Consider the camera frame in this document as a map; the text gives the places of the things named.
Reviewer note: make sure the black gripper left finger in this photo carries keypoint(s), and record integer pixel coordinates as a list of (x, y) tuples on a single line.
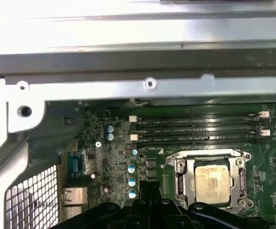
[(137, 214)]

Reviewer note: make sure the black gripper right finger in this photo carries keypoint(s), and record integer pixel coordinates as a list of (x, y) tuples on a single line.
[(166, 214)]

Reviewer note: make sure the metal socket cover frame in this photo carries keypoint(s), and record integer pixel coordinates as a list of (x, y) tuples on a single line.
[(188, 181)]

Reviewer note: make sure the silver topped green CPU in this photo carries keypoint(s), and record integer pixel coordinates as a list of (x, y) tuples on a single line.
[(212, 183)]

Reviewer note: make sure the black RAM slot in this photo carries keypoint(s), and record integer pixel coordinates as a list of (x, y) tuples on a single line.
[(195, 143), (195, 126), (195, 135), (195, 118)]

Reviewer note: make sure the CPU socket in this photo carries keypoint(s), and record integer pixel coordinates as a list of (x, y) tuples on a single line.
[(243, 202)]

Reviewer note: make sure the blue topped capacitor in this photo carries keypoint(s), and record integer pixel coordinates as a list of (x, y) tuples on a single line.
[(134, 152), (110, 128), (132, 193), (131, 168), (131, 182), (109, 136)]

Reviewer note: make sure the small silver capacitor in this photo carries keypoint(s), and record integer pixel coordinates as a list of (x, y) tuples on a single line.
[(106, 189), (93, 176)]

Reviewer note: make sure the silver USB port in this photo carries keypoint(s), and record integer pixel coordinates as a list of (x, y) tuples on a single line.
[(72, 212)]

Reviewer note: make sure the silver network port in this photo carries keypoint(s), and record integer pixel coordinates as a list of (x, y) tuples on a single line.
[(74, 196)]

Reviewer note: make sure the blue serial port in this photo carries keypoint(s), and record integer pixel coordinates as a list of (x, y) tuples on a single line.
[(75, 165)]

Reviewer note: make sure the green motherboard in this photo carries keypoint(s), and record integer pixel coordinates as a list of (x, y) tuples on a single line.
[(266, 167)]

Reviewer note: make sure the grey metal PC case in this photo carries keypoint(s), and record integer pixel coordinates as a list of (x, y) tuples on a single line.
[(104, 86)]

